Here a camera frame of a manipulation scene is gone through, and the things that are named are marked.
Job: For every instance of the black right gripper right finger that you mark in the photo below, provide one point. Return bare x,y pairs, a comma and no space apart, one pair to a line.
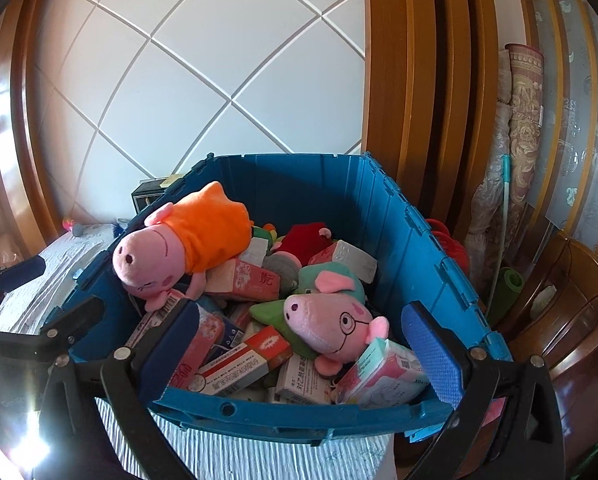
527,442

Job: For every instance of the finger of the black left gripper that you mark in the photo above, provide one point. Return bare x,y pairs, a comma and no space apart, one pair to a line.
21,273

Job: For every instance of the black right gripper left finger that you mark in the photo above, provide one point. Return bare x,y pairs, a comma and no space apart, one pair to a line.
129,379

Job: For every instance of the orange dress pig plush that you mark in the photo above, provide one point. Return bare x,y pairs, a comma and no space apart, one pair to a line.
190,237

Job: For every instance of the blue bottle brush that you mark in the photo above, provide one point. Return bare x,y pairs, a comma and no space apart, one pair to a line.
117,229

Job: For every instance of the pink tissue paper pack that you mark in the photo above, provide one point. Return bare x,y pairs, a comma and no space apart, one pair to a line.
209,331

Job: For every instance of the pink can grey cap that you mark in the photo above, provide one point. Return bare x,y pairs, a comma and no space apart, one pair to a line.
73,227

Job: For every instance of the wooden chair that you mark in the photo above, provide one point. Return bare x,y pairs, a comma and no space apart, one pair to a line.
556,318

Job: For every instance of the pink white tissue pack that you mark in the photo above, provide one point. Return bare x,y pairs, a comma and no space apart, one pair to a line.
386,374

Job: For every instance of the black gift box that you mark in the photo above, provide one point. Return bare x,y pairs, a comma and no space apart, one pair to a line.
147,192

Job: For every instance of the glasses pig plush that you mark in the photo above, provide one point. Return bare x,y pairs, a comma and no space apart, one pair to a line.
337,327

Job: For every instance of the red white medicine box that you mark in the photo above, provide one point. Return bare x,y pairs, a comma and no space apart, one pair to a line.
239,368

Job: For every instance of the green pig plush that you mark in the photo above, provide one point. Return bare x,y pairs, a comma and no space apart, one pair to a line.
320,277

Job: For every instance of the white text medicine box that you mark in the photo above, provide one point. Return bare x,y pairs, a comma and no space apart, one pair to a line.
298,382

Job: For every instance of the small pink tissue pack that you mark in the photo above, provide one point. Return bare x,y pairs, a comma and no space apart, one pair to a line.
242,280

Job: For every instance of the rolled patterned carpet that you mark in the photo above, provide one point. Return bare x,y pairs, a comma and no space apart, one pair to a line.
498,202

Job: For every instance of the red plush toy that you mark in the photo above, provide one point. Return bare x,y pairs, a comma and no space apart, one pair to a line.
303,241

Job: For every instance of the blue plastic storage crate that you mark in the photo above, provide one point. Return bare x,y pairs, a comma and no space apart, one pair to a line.
358,203

